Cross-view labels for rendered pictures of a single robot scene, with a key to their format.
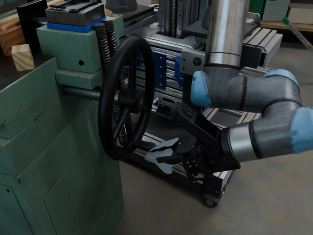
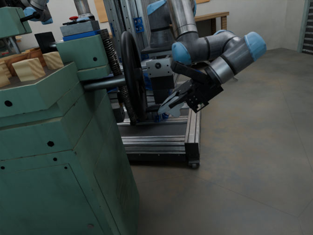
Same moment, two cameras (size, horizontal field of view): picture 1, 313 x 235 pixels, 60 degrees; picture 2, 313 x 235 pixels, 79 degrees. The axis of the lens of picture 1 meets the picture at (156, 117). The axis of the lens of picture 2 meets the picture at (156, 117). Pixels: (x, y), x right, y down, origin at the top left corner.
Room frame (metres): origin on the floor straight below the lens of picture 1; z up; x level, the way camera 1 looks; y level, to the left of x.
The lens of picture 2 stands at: (-0.08, 0.18, 0.98)
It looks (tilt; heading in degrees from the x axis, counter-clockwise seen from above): 27 degrees down; 345
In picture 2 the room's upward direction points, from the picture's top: 11 degrees counter-clockwise
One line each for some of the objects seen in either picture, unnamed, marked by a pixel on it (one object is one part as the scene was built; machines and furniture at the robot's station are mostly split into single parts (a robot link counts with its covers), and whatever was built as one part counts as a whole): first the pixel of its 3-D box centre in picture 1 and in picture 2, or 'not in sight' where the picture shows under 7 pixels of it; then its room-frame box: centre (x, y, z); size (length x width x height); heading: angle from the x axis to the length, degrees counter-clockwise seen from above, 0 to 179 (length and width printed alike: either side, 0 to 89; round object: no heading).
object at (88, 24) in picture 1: (79, 9); (81, 27); (0.65, 0.18, 0.99); 0.13 x 0.11 x 0.06; 161
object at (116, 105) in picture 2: not in sight; (112, 113); (0.85, 0.16, 0.58); 0.12 x 0.08 x 0.08; 71
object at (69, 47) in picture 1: (82, 41); (87, 51); (0.64, 0.18, 0.91); 0.15 x 0.14 x 0.09; 161
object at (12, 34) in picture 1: (32, 31); (47, 55); (0.68, 0.31, 0.92); 0.19 x 0.02 x 0.05; 161
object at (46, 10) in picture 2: not in sight; (43, 15); (1.53, 0.38, 1.11); 0.11 x 0.08 x 0.11; 162
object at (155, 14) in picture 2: not in sight; (159, 14); (1.07, -0.26, 0.98); 0.13 x 0.12 x 0.14; 77
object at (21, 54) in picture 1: (23, 57); (53, 60); (0.53, 0.28, 0.92); 0.04 x 0.03 x 0.04; 21
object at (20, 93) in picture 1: (56, 54); (69, 68); (0.67, 0.26, 0.87); 0.61 x 0.30 x 0.06; 161
